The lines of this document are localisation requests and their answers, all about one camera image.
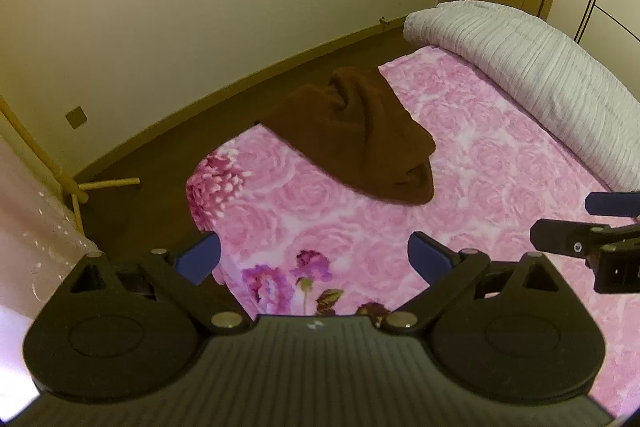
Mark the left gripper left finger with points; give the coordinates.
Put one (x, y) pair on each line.
(179, 299)

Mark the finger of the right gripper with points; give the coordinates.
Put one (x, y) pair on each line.
(577, 239)
(613, 204)

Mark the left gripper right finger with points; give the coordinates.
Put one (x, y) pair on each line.
(448, 275)

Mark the brown knit sweater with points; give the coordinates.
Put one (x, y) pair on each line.
(357, 131)

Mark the grey striped duvet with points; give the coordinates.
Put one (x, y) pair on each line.
(557, 82)

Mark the pink floral bed blanket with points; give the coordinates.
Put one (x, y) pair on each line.
(463, 230)

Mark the wall socket plate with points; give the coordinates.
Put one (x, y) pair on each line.
(76, 117)

